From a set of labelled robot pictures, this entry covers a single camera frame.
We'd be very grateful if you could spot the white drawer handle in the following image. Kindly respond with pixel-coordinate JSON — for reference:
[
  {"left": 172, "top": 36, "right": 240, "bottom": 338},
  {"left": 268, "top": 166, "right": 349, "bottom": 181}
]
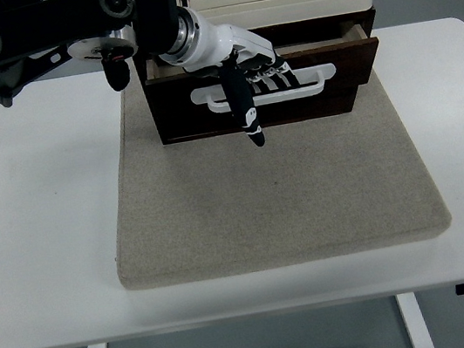
[{"left": 188, "top": 63, "right": 340, "bottom": 118}]

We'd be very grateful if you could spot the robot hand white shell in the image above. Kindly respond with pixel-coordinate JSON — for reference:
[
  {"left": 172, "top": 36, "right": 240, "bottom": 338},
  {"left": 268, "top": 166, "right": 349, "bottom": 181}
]
[{"left": 151, "top": 0, "right": 311, "bottom": 162}]

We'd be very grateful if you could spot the dark wooden drawer case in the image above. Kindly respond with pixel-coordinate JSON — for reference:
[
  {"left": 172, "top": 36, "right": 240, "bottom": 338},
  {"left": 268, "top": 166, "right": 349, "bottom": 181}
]
[{"left": 129, "top": 5, "right": 392, "bottom": 148}]

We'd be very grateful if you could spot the dark wooden drawer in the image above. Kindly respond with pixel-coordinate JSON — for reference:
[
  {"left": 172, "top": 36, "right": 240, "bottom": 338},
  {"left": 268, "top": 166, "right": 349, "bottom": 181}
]
[{"left": 138, "top": 17, "right": 391, "bottom": 146}]

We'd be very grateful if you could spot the beige fabric mat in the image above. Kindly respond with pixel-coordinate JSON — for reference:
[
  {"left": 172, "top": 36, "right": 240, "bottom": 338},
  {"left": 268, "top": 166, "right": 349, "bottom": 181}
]
[{"left": 84, "top": 11, "right": 456, "bottom": 294}]

